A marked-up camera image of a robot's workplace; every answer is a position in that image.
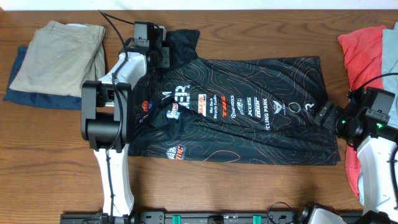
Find light blue t-shirt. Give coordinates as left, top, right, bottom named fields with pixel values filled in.
left=381, top=22, right=397, bottom=128

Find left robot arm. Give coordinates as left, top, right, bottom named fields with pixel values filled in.
left=81, top=37, right=170, bottom=223

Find folded navy blue garment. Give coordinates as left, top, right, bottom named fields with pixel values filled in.
left=3, top=46, right=81, bottom=110

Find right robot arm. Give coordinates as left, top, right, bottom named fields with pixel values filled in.
left=297, top=87, right=397, bottom=224

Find black printed cycling jersey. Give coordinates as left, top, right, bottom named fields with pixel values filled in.
left=128, top=30, right=340, bottom=166

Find folded khaki pants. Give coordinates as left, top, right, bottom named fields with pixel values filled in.
left=10, top=21, right=106, bottom=97

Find red t-shirt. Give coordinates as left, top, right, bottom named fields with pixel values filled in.
left=338, top=25, right=386, bottom=197

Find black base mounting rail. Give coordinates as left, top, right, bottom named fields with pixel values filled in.
left=60, top=210, right=312, bottom=224

